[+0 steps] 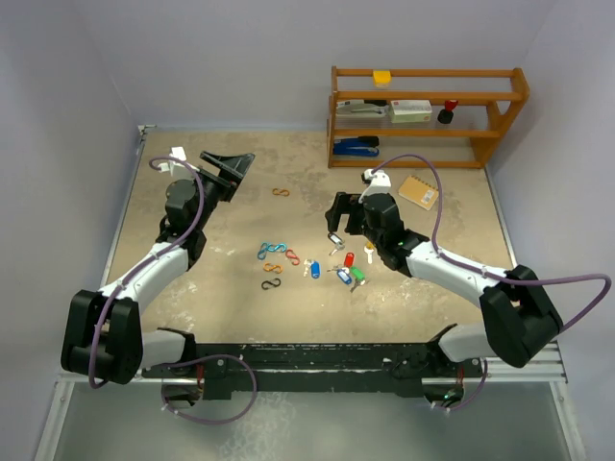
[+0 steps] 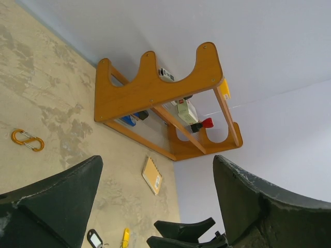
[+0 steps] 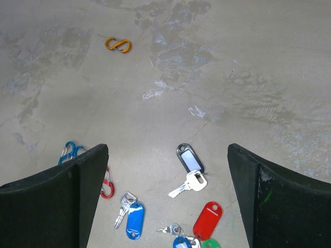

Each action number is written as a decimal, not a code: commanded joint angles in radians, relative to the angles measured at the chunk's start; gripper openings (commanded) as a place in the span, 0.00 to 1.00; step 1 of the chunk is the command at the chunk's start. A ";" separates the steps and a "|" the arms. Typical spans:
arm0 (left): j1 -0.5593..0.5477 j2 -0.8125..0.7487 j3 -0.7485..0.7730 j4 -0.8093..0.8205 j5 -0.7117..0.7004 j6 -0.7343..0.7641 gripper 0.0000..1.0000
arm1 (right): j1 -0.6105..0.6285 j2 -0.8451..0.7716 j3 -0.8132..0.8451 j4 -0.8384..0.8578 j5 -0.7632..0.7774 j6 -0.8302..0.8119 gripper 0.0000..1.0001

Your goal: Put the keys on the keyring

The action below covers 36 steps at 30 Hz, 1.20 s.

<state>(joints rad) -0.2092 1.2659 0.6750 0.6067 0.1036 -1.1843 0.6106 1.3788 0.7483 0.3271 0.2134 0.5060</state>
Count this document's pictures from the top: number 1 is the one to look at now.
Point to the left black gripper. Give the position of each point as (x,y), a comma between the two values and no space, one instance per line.
(235,165)

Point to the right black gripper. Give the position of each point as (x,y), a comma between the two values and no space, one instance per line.
(344,204)

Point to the key with yellow tag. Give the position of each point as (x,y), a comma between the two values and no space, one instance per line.
(369,250)

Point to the teal carabiner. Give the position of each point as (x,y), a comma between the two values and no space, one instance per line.
(263,251)

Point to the orange red carabiner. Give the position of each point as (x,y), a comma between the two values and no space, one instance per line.
(275,268)

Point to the black carabiner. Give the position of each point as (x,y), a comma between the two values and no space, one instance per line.
(271,283)

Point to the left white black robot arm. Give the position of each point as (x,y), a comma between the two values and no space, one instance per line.
(104,339)

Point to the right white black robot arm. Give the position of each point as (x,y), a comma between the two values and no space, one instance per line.
(518,319)

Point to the key with red tag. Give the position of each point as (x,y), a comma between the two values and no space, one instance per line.
(348,261)

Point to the blue stapler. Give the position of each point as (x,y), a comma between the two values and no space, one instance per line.
(361,146)

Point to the brown spiral notebook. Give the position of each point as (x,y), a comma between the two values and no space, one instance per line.
(419,192)

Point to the key with light blue tag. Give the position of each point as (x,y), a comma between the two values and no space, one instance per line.
(343,274)

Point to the key with green tag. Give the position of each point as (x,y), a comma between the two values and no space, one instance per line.
(359,278)

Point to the white stapler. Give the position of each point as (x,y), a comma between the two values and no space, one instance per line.
(359,108)

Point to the white cardboard box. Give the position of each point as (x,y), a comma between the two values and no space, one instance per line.
(410,111)

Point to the yellow tape dispenser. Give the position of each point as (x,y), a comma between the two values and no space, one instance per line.
(381,78)

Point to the red black stamp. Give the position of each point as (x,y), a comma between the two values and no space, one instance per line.
(446,115)

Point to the wooden shelf rack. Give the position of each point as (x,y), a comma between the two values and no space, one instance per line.
(489,101)

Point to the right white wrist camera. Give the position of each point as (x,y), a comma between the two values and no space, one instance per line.
(376,182)

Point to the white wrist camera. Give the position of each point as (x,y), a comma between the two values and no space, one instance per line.
(174,165)
(376,182)

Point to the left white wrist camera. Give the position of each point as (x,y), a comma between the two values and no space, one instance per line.
(174,165)

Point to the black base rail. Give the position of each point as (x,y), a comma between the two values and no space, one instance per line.
(406,370)

